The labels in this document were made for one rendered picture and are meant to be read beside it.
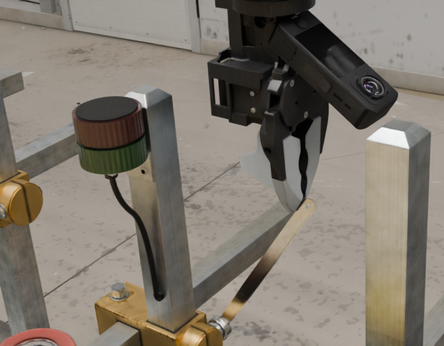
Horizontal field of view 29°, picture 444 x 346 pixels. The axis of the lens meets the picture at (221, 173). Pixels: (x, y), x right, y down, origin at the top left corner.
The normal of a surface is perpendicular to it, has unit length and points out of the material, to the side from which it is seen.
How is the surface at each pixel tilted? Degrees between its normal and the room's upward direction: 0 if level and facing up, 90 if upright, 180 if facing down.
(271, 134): 81
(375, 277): 90
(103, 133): 90
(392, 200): 90
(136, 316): 0
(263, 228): 0
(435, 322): 0
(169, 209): 90
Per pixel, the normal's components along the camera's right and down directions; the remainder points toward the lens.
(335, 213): -0.07, -0.89
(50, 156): 0.79, 0.22
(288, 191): 0.28, 0.74
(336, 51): 0.34, -0.60
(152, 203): -0.61, 0.40
